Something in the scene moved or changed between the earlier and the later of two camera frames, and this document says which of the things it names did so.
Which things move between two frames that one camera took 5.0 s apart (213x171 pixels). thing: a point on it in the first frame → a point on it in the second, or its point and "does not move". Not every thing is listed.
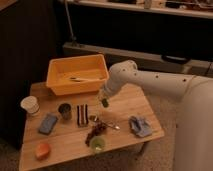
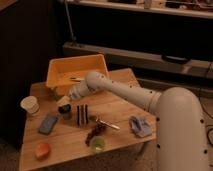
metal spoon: [113, 127] does not move
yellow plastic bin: [77, 74] does not move
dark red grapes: [97, 129] does not move
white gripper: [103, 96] → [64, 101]
